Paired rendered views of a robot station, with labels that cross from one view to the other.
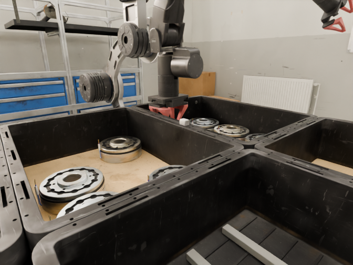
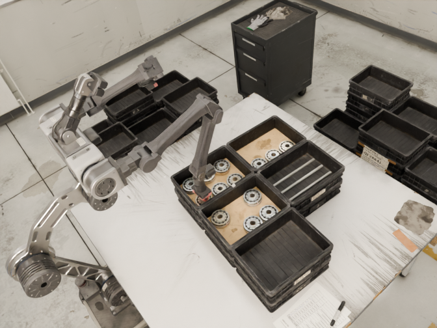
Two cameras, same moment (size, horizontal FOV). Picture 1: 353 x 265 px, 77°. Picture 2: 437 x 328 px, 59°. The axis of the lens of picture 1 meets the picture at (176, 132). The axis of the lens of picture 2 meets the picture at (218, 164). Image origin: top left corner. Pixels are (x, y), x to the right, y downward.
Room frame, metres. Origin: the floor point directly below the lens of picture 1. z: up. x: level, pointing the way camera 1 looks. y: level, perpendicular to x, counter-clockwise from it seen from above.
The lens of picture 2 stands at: (0.22, 1.31, 2.60)
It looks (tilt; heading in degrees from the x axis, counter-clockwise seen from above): 48 degrees down; 282
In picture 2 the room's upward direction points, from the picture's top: 10 degrees counter-clockwise
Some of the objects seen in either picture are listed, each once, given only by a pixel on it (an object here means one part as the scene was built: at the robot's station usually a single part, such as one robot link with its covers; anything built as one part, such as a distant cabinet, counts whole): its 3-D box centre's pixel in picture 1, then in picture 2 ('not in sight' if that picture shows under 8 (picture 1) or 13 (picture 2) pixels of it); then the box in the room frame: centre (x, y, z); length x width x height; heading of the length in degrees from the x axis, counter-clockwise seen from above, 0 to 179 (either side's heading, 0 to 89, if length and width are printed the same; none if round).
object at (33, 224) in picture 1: (107, 140); (244, 209); (0.39, 0.13, 0.92); 0.40 x 0.30 x 0.02; 40
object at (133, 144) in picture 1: (120, 143); (220, 217); (0.52, 0.14, 0.86); 0.10 x 0.10 x 0.01
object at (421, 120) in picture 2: not in sight; (417, 131); (-0.91, -1.03, 0.31); 0.40 x 0.30 x 0.34; 134
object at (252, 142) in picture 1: (215, 114); (212, 176); (0.58, -0.10, 0.92); 0.40 x 0.30 x 0.02; 40
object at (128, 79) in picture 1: (109, 100); not in sight; (2.47, 0.75, 0.60); 0.72 x 0.03 x 0.56; 134
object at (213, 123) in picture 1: (203, 122); (190, 184); (0.71, -0.09, 0.86); 0.10 x 0.10 x 0.01
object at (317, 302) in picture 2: not in sight; (312, 319); (0.06, 0.62, 0.70); 0.33 x 0.23 x 0.01; 44
